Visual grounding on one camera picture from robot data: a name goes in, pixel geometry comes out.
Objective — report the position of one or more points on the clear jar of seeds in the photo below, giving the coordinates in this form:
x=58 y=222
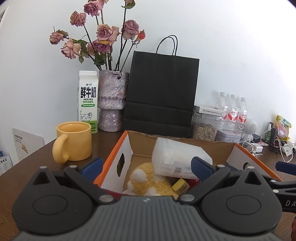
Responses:
x=204 y=126

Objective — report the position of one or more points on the yellow ceramic mug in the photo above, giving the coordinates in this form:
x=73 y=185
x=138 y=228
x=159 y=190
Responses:
x=73 y=142

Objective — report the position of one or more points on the orange cardboard pumpkin box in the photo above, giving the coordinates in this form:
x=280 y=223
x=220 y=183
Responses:
x=134 y=148

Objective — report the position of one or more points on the white printed tin box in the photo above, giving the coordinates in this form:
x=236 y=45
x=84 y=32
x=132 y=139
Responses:
x=228 y=136

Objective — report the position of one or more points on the black small bottle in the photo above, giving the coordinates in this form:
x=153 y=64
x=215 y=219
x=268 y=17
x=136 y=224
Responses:
x=270 y=134

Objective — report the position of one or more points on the flat white box on jar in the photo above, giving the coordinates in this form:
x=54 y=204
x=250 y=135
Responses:
x=209 y=111

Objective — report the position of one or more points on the water bottle left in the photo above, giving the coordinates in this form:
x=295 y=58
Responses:
x=221 y=105

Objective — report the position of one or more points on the translucent plastic jar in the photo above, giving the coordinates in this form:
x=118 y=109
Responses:
x=173 y=159

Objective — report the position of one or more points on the small white robot speaker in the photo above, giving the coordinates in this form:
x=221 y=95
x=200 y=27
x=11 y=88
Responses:
x=249 y=129

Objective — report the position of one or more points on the purple textured vase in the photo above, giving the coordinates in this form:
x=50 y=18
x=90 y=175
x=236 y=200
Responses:
x=111 y=99

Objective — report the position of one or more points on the water bottle right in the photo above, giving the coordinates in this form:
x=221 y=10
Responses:
x=242 y=115

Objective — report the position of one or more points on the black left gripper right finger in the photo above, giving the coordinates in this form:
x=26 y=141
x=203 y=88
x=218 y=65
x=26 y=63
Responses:
x=239 y=203

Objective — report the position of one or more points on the black paper shopping bag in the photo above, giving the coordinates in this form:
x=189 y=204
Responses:
x=161 y=93

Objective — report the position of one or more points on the white leaflet card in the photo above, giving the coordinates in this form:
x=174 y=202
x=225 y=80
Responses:
x=26 y=143

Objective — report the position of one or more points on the water bottle middle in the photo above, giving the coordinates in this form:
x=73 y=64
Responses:
x=232 y=113

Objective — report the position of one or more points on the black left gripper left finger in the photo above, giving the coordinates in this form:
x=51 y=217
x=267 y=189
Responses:
x=56 y=202

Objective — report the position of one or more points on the white green milk carton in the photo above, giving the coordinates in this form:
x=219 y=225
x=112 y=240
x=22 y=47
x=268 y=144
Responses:
x=87 y=95

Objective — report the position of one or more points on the water bottle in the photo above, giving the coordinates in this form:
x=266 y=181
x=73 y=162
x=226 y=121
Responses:
x=232 y=113
x=221 y=105
x=242 y=115

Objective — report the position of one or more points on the beige mahjong tile block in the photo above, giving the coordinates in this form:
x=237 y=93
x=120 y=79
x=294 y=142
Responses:
x=181 y=186

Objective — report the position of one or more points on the blue white booklet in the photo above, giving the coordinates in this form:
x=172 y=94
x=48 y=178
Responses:
x=5 y=163

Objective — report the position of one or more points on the white charger adapter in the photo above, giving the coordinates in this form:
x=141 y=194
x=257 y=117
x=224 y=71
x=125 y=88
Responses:
x=256 y=148

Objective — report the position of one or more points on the yellow white plush toy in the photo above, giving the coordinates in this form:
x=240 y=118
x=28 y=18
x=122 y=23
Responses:
x=144 y=182

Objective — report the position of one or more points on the yellow pink snack bag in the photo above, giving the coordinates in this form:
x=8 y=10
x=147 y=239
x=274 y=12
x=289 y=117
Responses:
x=282 y=126

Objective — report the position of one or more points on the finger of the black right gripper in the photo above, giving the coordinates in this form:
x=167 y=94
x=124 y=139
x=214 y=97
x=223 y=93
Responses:
x=272 y=182
x=285 y=167

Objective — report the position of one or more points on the dried pink rose bouquet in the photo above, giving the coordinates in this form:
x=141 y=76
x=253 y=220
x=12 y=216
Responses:
x=109 y=44

